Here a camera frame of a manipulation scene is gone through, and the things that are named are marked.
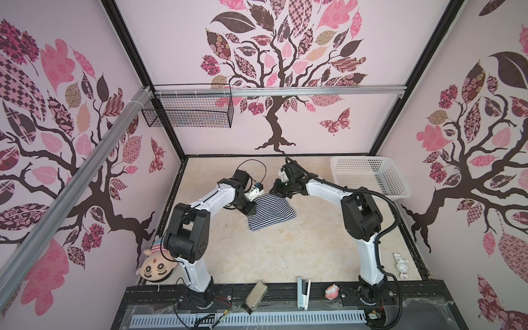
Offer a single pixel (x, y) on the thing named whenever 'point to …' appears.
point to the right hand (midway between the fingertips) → (270, 189)
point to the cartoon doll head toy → (159, 263)
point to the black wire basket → (190, 106)
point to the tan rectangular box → (255, 296)
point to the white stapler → (303, 287)
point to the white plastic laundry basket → (378, 173)
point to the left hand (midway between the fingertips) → (251, 213)
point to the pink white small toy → (332, 292)
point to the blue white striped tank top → (270, 210)
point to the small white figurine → (401, 265)
